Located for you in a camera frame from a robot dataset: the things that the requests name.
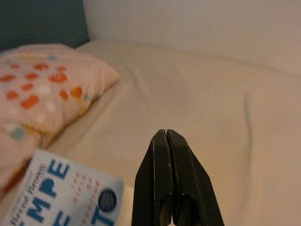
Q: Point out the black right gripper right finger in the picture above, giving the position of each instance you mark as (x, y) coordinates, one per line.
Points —
(192, 188)

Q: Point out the white book blue letters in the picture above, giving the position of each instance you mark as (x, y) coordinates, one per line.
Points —
(58, 195)

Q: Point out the pink dotted pillow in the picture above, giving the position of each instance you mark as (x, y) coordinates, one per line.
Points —
(47, 94)

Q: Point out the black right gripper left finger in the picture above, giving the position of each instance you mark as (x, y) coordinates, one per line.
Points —
(152, 186)

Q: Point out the teal fabric headboard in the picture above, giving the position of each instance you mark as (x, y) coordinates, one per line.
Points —
(42, 21)

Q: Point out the mattress with beige sheet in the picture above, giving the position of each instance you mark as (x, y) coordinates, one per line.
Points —
(200, 99)

